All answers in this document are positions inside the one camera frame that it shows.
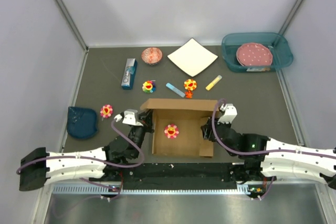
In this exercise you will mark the blue toothpaste box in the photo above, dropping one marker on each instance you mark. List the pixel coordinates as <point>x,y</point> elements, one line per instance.
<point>129,74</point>

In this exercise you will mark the orange flower plush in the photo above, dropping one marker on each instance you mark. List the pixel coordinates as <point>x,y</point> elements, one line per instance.
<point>190,85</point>

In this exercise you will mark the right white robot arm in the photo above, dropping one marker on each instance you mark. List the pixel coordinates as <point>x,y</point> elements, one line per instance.
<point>267,157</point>

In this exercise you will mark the white square plate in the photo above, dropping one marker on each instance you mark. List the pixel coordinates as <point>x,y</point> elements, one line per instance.
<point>192,58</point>

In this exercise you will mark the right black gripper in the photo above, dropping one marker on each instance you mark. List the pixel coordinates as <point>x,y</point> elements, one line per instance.
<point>207,129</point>

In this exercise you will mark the rainbow flower plush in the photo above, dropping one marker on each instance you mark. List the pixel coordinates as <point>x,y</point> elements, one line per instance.
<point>149,86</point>

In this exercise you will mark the red patterned bowl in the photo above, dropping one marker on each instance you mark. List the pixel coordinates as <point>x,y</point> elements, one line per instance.
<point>151,55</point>

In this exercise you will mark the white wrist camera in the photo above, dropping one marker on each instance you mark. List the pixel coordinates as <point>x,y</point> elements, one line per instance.
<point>229,112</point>
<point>129,117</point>

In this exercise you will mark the pink flower plush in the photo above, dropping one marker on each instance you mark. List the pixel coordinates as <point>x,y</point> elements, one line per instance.
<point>171,131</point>
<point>106,111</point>

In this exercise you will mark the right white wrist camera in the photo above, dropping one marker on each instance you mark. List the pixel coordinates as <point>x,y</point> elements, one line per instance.
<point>229,112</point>

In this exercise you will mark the teal plastic bin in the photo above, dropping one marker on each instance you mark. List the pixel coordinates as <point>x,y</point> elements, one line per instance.
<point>276,43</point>

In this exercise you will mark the blue marker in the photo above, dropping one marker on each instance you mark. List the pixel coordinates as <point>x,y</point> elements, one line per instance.
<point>175,90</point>

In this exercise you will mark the pink polka dot plate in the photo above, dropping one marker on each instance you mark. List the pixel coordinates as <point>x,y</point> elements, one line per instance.
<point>254,54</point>

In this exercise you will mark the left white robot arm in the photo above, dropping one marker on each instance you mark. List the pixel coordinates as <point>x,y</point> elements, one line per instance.
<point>40,167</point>

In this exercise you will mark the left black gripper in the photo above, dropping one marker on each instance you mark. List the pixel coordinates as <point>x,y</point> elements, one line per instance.
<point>146,118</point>

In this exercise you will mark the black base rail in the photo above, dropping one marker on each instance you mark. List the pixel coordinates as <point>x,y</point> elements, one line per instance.
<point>178,176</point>

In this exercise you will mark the brown cardboard box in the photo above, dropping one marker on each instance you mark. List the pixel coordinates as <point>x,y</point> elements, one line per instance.
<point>188,115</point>

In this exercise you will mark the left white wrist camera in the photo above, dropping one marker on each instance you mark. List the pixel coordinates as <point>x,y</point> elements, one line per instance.
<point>129,117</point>

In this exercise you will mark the dark blue leaf dish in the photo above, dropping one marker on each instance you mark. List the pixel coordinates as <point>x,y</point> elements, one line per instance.
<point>82,123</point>

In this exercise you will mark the red glitter ornament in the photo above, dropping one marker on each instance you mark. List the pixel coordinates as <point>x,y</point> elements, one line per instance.
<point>188,94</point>

